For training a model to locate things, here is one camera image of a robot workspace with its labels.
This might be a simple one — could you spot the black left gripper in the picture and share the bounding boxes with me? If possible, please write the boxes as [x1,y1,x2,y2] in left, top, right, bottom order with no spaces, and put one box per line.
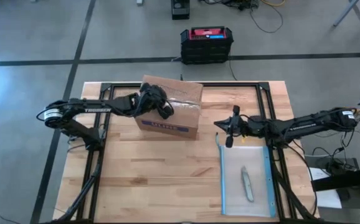
[138,82,175,121]

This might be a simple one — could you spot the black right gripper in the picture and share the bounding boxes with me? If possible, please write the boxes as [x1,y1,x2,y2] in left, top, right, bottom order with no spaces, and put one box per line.
[213,105,252,149]

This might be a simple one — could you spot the brown Uline cardboard box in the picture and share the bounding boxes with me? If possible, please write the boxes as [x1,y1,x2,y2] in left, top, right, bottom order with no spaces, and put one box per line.
[135,74,204,141]

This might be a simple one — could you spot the white mesh blue-zipper bag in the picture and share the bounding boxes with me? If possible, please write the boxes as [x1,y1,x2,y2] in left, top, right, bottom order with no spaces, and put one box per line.
[215,132,277,218]

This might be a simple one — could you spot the grey metal utility knife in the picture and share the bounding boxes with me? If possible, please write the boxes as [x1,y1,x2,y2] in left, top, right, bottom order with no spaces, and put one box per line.
[240,165,255,203]

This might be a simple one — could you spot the red and black toolbox stack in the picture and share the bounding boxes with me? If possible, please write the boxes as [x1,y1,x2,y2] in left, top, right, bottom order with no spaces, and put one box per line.
[179,26,234,65]

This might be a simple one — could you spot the black box-shaped floor device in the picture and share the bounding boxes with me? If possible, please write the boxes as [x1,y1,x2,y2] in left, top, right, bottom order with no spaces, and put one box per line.
[171,0,191,21]

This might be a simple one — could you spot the black power adapter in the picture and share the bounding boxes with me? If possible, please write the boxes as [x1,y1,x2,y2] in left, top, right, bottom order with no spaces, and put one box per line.
[326,157,355,175]

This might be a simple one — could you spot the white paper sheet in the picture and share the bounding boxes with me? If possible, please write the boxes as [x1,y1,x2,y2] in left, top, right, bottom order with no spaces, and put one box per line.
[309,167,343,210]

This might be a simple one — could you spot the black metal bar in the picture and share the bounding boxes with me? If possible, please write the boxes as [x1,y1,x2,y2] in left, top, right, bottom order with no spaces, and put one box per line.
[311,165,360,193]

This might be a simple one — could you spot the grey metal table leg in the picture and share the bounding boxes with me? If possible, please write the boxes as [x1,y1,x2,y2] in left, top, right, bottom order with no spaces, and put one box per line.
[333,0,360,27]

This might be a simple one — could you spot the black cable bundle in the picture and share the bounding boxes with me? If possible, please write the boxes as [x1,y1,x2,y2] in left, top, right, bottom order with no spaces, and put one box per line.
[50,149,105,224]
[272,149,320,222]

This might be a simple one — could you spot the grey base plate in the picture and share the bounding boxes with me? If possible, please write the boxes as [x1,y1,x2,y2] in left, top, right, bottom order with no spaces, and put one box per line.
[304,154,360,175]

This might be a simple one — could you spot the black floor cable tangle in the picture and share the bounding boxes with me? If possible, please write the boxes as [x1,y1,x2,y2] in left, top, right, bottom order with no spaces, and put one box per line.
[198,0,284,34]

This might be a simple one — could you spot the yellow floor cable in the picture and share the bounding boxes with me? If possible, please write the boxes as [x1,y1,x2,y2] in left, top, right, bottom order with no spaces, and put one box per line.
[260,0,287,7]

